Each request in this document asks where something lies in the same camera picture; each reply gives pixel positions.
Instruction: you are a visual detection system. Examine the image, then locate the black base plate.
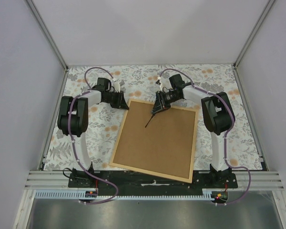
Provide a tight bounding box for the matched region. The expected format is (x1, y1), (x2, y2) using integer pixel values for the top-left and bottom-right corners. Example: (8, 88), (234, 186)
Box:
(68, 171), (238, 197)

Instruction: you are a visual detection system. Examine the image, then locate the aluminium corner post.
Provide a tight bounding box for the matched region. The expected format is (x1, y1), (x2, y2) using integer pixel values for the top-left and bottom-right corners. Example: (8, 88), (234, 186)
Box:
(233, 0), (277, 68)
(25, 0), (69, 70)

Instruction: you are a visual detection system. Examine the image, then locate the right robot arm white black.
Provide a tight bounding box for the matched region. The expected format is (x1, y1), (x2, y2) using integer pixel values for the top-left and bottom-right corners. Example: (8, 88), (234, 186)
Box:
(151, 74), (235, 188)

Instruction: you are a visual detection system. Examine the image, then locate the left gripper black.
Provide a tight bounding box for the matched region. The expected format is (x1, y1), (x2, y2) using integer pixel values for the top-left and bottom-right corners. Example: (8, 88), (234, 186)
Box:
(104, 91), (129, 111)

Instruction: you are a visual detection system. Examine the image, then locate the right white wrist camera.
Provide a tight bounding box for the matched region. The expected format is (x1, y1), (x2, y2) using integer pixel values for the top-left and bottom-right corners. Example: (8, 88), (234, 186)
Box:
(155, 76), (169, 92)

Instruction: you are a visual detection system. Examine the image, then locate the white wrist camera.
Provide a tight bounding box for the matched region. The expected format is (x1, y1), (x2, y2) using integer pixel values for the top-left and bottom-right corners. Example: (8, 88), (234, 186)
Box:
(155, 76), (169, 92)
(112, 79), (124, 92)

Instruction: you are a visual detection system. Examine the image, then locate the wooden picture frame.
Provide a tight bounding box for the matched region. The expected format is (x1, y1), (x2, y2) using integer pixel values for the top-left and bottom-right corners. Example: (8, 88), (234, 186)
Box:
(109, 99), (199, 183)

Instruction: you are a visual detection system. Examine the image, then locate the white slotted cable duct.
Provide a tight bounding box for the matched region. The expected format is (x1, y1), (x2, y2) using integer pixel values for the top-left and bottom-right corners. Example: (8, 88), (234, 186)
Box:
(34, 189), (215, 201)

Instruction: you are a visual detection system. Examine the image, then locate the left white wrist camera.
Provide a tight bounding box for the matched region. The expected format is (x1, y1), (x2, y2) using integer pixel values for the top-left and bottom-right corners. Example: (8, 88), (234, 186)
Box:
(112, 79), (124, 92)

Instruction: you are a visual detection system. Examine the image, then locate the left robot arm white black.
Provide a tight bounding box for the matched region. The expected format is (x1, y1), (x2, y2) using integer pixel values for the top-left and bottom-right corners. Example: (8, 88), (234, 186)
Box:
(57, 78), (129, 187)

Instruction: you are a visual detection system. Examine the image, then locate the right aluminium corner post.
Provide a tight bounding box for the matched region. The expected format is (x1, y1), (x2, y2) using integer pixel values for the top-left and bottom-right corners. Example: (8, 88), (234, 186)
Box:
(233, 0), (277, 68)

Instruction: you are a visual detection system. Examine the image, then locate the left aluminium corner post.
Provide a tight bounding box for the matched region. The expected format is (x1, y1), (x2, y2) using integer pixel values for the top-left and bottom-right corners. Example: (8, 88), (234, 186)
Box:
(25, 0), (69, 70)

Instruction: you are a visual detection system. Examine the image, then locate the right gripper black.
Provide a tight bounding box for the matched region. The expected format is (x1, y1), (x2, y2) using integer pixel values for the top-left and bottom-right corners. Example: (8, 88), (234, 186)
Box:
(151, 91), (180, 115)

